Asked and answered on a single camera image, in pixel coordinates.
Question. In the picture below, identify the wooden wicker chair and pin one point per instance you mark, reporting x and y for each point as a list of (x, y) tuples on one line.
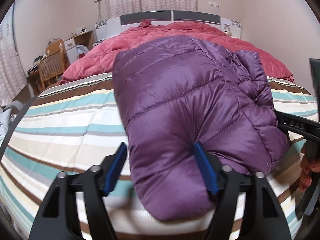
[(53, 65)]

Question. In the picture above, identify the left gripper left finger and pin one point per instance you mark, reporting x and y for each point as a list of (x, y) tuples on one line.
[(58, 214)]

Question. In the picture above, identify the person right hand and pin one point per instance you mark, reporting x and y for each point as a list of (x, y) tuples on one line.
[(308, 168)]

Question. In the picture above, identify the wooden desk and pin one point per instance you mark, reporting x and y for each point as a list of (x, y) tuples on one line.
[(83, 38)]

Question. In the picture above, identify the striped bed sheet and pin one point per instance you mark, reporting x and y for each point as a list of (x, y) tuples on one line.
[(74, 126)]

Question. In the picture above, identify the white grey headboard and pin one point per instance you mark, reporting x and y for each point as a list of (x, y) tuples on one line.
[(114, 26)]

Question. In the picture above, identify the red pink quilt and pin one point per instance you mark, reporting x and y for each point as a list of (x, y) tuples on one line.
[(100, 59)]

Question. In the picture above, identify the purple down jacket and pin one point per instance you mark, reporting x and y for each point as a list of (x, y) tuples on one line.
[(175, 91)]

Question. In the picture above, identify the white bedside cabinet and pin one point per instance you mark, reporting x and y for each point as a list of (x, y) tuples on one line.
[(74, 51)]

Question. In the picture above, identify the patterned curtain at side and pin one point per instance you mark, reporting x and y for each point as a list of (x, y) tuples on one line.
[(13, 78)]

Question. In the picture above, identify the white embroidered pillow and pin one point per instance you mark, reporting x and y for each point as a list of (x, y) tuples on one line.
[(5, 122)]

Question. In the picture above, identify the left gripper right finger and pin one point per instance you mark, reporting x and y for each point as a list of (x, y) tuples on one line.
[(250, 196)]

